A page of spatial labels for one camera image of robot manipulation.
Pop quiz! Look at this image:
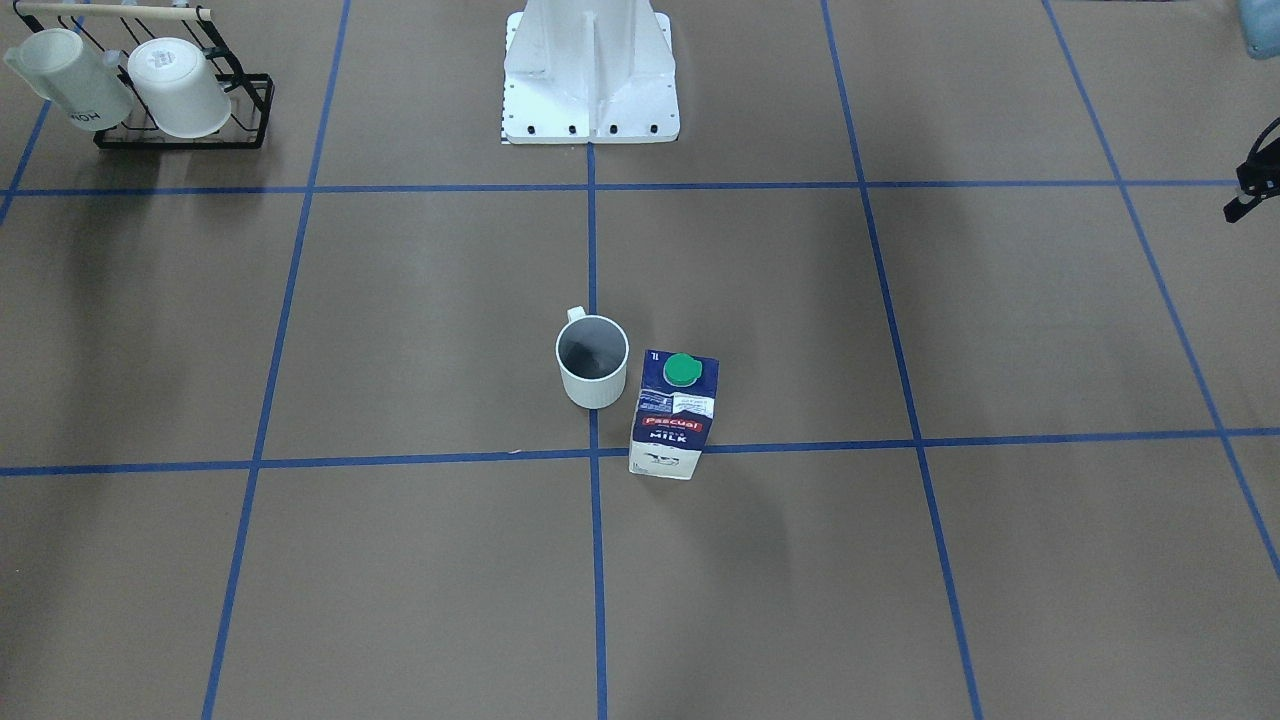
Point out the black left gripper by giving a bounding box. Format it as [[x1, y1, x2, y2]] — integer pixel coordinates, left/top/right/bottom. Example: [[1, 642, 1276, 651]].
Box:
[[1222, 118, 1279, 224]]

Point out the blue white milk carton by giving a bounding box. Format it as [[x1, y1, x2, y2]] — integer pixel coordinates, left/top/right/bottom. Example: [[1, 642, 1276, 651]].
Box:
[[628, 348, 721, 480]]

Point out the white ceramic mug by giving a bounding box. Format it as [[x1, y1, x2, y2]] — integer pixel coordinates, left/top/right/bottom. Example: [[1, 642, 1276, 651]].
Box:
[[554, 306, 630, 410]]

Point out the white upturned cup on rack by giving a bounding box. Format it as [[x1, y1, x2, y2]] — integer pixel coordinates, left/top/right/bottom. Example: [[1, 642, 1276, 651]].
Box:
[[127, 37, 232, 138]]

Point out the brown paper table cover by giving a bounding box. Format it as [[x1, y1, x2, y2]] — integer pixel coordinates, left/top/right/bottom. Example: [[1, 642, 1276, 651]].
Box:
[[3, 1, 1277, 719]]

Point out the white metal base plate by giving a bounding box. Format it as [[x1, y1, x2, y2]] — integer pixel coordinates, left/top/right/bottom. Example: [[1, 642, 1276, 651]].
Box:
[[500, 1, 681, 145]]

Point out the black wire cup rack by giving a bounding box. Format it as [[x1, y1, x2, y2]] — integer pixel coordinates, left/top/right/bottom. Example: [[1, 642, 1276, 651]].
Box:
[[3, 1, 274, 150]]

